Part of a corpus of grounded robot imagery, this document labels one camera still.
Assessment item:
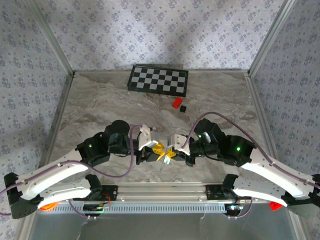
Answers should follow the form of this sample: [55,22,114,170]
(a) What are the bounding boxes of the small red block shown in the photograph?
[171,96,184,109]

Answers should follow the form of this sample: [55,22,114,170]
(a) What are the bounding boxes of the controller circuit board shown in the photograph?
[225,203,245,216]
[83,202,111,214]

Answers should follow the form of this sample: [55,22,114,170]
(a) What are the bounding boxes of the black and white chessboard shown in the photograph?
[126,64,190,98]

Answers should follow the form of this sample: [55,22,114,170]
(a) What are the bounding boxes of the grey metal sheet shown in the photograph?
[27,209,301,240]

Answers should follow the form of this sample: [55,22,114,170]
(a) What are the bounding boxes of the orange curved plastic piece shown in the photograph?
[37,201,57,211]

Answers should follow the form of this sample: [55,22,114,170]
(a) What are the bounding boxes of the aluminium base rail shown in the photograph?
[28,182,300,202]

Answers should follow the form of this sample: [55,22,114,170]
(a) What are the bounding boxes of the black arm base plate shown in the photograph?
[205,184,252,201]
[73,184,118,201]

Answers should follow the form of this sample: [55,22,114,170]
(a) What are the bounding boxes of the grey slotted cable duct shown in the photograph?
[53,201,227,215]

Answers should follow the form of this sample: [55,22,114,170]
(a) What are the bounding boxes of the aluminium table side rail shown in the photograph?
[244,72,286,182]
[37,72,76,181]

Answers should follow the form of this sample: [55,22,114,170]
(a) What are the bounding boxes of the aluminium frame post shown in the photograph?
[247,0,298,76]
[24,0,76,76]

